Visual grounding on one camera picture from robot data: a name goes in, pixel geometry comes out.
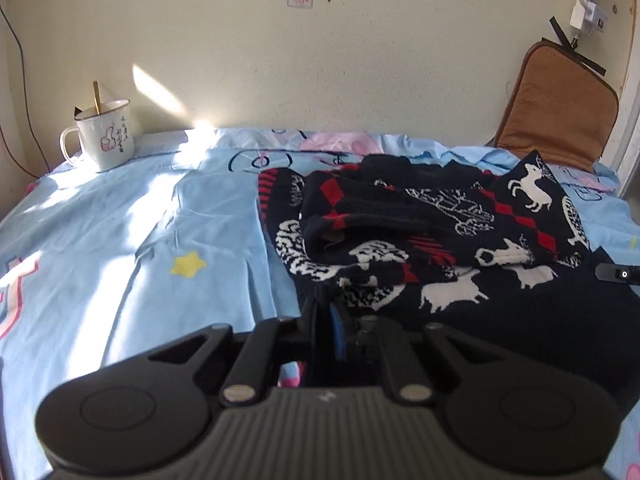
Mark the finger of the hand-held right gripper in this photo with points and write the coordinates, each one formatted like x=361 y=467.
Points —
x=617 y=274

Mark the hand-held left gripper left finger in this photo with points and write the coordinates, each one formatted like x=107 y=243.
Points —
x=260 y=347

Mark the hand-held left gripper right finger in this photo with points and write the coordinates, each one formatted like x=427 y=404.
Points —
x=340 y=335

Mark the black red white patterned sweater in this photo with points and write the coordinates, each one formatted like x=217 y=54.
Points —
x=450 y=240

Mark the blue printed bed sheet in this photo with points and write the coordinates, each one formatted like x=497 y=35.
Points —
x=150 y=240

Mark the brown seat cushion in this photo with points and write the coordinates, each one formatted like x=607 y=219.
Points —
x=555 y=105

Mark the white enamel mug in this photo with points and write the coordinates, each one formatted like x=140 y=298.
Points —
x=107 y=135

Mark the wooden stick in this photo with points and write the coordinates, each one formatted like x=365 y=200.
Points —
x=97 y=97

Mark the white door frame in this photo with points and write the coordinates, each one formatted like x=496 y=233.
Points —
x=627 y=125

